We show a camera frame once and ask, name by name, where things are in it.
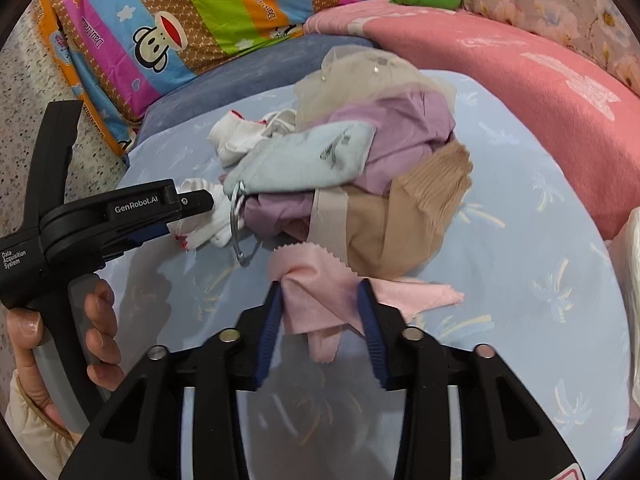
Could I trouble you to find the colourful monkey print quilt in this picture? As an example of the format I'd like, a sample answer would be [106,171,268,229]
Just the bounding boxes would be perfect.
[35,0,401,157]

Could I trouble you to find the white ribbed sock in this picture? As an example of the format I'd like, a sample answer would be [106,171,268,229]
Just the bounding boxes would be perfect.
[207,109,298,168]

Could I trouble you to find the small white sock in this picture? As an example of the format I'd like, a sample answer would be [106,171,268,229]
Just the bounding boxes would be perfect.
[167,177,237,252]

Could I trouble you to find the metal carabiner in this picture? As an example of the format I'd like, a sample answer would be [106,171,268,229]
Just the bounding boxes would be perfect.
[229,180,264,267]

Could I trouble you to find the beige tulle cloth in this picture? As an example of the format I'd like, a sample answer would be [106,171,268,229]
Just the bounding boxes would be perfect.
[292,46,457,122]

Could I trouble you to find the blue-grey pillow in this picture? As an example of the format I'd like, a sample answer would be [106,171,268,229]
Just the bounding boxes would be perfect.
[125,34,382,171]

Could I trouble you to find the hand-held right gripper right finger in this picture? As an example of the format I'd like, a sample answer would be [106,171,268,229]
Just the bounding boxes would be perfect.
[356,279,583,480]

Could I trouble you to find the purple cloth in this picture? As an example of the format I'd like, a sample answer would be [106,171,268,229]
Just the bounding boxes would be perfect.
[242,91,457,237]

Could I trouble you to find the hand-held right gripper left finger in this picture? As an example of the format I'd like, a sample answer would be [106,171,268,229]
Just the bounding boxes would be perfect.
[59,282,286,480]

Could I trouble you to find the beige stockings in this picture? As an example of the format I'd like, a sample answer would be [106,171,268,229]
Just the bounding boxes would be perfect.
[282,140,474,282]

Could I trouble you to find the light blue sock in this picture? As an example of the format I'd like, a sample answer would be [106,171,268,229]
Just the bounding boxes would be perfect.
[219,122,377,197]

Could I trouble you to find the floral quilt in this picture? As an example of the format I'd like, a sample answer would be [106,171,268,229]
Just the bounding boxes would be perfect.
[430,0,640,97]

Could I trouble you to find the person's left hand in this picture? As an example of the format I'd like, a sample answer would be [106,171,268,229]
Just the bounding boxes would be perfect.
[6,279,125,436]

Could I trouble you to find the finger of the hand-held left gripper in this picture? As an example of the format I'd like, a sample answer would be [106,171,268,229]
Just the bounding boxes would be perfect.
[116,217,181,252]
[172,187,217,221]

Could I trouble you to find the person's left forearm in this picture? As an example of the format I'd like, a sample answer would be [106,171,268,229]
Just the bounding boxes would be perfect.
[4,369,77,467]

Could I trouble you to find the pink cloth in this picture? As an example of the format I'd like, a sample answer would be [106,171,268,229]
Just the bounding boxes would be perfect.
[267,245,465,365]

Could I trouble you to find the pink blanket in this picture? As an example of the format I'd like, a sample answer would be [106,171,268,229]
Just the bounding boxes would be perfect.
[302,0,640,241]

